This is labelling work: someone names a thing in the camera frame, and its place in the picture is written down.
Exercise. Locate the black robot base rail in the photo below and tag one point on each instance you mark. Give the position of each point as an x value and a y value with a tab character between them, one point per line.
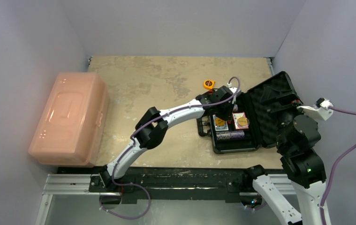
156	183

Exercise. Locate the red playing card deck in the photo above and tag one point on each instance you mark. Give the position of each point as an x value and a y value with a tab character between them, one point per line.
237	115

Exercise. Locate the yellow tape measure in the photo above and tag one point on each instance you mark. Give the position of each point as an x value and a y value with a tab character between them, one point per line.
209	84

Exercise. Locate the pink translucent plastic storage box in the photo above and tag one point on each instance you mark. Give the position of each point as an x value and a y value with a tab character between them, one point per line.
71	126

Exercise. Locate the orange big blind button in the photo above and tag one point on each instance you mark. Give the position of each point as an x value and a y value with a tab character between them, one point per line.
242	122

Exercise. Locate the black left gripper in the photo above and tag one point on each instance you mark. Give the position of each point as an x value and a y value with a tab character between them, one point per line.
227	116

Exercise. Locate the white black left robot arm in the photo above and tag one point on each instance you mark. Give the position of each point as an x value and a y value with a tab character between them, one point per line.
153	126

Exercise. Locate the blue playing card deck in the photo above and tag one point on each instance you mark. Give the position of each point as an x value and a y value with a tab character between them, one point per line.
219	124

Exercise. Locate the black poker set case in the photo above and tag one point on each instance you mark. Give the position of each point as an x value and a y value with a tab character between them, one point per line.
262	131

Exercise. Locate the orange purple chip stack front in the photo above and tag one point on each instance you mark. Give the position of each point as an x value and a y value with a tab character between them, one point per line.
223	135

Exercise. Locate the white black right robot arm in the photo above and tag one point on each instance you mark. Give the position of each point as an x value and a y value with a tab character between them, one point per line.
297	133

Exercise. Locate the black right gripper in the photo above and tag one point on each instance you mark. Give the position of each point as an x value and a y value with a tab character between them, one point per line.
285	119

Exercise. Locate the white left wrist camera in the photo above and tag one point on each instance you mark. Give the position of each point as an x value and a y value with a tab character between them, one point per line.
235	93

